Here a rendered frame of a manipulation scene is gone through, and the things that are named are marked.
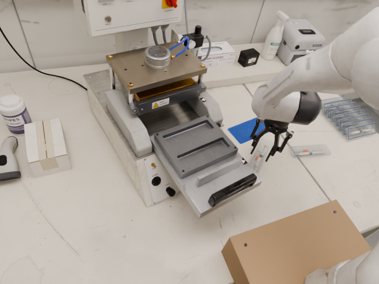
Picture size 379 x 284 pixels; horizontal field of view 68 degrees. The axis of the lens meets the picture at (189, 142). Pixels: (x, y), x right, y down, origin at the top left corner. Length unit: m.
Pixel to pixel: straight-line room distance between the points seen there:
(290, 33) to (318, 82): 1.06
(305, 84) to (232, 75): 0.88
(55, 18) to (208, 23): 0.75
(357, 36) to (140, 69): 0.58
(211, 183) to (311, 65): 0.39
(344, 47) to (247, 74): 0.99
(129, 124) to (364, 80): 0.63
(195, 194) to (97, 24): 0.57
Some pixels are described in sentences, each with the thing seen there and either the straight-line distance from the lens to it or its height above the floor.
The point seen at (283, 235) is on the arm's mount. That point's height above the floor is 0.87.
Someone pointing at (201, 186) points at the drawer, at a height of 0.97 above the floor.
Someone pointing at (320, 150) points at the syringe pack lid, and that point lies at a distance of 1.32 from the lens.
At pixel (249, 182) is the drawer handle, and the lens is 0.78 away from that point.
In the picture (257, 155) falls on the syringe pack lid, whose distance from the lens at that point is 1.12.
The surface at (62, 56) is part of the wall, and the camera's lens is 1.54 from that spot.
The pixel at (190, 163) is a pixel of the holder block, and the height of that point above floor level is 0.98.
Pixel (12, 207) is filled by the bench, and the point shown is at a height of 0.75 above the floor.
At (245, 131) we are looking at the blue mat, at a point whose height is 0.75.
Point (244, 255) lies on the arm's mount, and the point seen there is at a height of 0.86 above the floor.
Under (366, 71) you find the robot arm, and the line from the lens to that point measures 0.45.
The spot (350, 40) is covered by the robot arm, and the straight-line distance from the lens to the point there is 0.58.
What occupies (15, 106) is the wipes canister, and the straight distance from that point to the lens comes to 1.16.
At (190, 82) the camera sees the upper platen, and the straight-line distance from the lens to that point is 0.94.
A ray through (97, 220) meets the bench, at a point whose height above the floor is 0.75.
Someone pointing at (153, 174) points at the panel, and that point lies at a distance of 0.92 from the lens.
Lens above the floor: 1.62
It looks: 49 degrees down
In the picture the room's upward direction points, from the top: 11 degrees clockwise
